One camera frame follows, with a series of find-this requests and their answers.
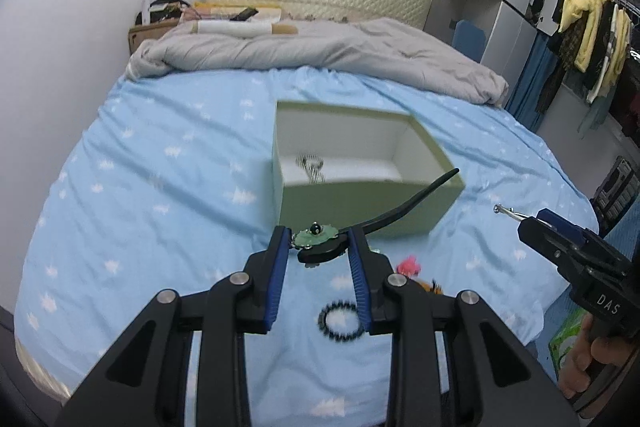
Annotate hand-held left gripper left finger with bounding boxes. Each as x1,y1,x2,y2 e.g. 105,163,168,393
55,227,293,427

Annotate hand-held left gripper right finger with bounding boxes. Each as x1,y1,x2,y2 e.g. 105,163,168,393
347,227,581,427

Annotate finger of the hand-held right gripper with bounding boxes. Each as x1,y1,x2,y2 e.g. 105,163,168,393
537,208,590,244
517,216,568,269

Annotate green flower black hair stick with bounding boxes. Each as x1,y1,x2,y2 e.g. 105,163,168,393
291,167,461,266

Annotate pink hair clip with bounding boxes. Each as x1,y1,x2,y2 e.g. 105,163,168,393
395,255,424,279

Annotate pale green cardboard box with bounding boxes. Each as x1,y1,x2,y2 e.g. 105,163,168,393
271,100,467,239

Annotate black spiral hair tie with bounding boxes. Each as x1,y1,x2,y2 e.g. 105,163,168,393
317,299,366,344

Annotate person's right hand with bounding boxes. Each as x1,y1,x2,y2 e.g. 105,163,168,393
559,314,625,401

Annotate black crate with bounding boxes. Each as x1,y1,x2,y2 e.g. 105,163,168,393
590,156,640,239

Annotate green packet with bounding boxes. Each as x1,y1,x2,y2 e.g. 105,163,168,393
548,312,592,379

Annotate light blue tree-print bed sheet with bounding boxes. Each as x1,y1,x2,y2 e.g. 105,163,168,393
14,66,601,427

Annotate dark hanging clothes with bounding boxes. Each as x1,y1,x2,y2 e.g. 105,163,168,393
530,0,640,135

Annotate blue chair back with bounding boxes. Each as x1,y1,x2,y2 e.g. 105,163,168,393
452,19,486,66

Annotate grey duvet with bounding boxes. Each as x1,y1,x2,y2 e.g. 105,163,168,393
125,18,510,108

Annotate white and tan rolled cushion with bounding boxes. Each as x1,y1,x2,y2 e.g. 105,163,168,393
192,19,301,40

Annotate yellow pillow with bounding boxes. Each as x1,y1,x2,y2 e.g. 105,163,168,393
193,1,284,22

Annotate brown cardboard box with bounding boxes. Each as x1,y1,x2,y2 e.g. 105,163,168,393
128,19,187,56

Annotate silver ball chain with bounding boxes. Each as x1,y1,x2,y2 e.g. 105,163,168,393
296,153,327,184

